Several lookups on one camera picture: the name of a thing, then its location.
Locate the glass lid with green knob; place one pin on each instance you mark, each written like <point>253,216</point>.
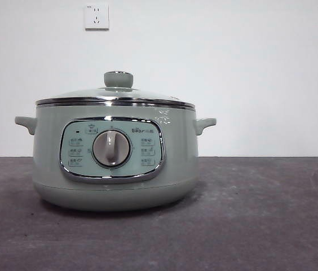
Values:
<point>118,79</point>

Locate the sage green electric pot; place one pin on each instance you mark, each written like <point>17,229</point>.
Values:
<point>49,169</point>

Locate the white wall socket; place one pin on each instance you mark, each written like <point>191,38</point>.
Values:
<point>97,17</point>

